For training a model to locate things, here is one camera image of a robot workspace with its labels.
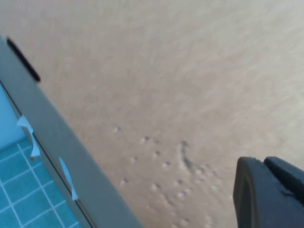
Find green checked tablecloth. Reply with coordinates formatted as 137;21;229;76
0;136;81;228

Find white tape piece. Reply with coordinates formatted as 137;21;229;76
16;115;40;162
58;156;79;201

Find cardboard box shell with dents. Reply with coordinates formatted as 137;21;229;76
0;0;304;228

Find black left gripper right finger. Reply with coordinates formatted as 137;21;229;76
264;155;304;204

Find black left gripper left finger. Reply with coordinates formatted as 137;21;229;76
232;156;304;228

